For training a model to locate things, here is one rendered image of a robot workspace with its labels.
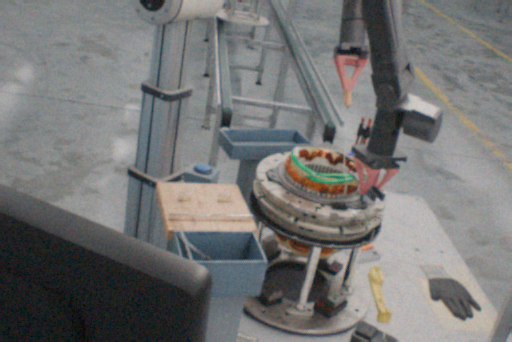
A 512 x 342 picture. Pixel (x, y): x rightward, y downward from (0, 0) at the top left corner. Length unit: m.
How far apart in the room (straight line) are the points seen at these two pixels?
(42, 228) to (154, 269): 0.06
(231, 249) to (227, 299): 0.11
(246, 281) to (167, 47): 0.68
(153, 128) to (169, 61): 0.19
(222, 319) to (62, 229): 0.99
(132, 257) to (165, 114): 1.37
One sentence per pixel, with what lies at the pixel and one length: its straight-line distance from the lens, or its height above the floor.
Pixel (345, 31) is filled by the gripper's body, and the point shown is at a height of 1.45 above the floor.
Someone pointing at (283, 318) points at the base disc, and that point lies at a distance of 1.50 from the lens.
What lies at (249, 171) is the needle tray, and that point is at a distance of 1.73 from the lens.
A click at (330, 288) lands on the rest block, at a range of 1.52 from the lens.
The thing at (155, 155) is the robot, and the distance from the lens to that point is 1.71.
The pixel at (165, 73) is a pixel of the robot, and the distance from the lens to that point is 1.63.
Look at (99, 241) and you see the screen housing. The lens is 0.30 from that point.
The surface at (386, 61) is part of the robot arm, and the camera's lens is 1.17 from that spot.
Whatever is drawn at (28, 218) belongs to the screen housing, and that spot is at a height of 1.56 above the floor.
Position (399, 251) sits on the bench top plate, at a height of 0.78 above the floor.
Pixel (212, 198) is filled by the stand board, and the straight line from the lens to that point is 1.37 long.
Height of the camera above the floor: 1.73
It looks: 26 degrees down
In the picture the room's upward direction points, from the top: 11 degrees clockwise
